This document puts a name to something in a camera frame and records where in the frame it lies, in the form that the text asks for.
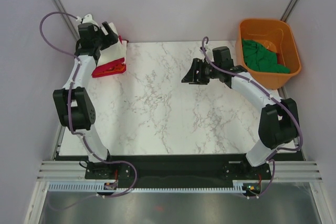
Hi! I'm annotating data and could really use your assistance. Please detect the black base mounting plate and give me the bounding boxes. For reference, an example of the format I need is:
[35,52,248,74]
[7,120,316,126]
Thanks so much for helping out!
[85,154,271,188]

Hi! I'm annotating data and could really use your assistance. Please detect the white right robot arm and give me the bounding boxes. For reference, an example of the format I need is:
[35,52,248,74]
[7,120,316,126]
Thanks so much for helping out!
[181,46,300,179]

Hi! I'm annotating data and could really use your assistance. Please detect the aluminium corner profile left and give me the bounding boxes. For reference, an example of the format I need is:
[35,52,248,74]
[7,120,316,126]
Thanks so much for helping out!
[36,0,79,38]

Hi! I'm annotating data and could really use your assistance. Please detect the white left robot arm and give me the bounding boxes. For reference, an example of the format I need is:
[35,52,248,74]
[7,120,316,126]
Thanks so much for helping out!
[52,22,119,178]

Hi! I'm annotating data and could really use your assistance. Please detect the orange plastic basket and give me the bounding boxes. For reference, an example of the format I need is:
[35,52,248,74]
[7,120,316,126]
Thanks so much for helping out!
[235,18,301,90]

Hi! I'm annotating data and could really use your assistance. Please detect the green t shirt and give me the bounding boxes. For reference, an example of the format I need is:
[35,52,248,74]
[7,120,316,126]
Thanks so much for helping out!
[241,39,290,74]

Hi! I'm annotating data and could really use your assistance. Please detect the folded orange red t shirt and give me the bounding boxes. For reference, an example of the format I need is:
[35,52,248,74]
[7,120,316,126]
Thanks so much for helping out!
[91,58,127,79]

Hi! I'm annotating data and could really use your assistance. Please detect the cream white t shirt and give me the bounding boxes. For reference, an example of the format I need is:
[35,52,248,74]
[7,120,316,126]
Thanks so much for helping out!
[97,22,128,71]

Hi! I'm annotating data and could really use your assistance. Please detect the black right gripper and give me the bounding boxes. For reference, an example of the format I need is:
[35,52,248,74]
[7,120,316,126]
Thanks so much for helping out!
[181,58,221,86]

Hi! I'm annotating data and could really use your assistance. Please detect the slotted white cable duct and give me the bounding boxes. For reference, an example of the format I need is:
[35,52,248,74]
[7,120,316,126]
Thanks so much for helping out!
[48,180,262,193]

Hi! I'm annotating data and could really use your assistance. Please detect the aluminium rail extrusion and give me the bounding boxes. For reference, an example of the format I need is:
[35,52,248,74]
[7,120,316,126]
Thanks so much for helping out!
[37,161,322,182]

